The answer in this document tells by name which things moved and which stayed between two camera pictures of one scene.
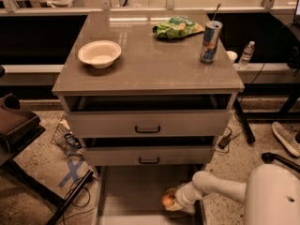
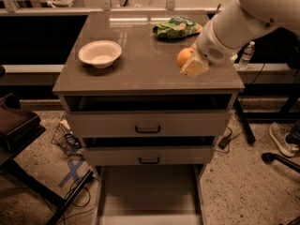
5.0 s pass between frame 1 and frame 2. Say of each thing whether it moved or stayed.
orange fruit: moved
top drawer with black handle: stayed
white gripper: moved
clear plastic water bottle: stayed
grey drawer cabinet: stayed
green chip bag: stayed
